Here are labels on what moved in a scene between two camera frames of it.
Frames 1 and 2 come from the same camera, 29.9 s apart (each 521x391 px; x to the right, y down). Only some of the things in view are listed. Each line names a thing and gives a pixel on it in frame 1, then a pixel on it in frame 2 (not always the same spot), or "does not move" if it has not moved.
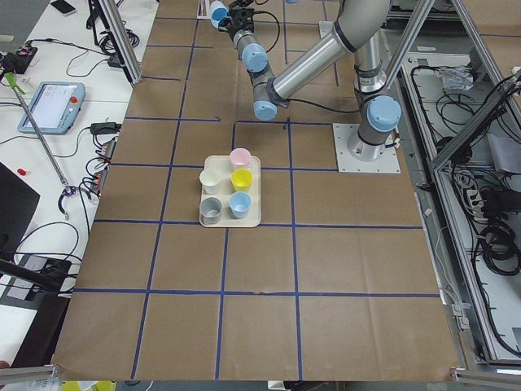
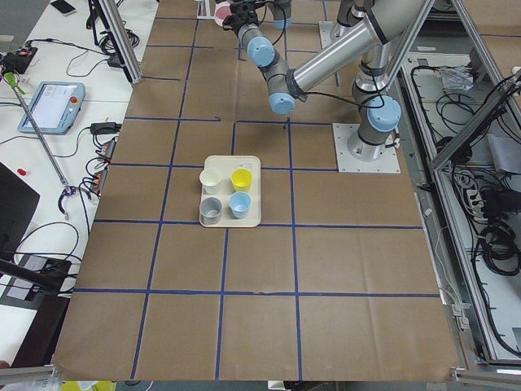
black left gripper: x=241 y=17 does not move
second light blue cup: x=239 y=203 does not move
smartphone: x=64 y=6 does not move
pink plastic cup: x=240 y=156 to x=223 y=9
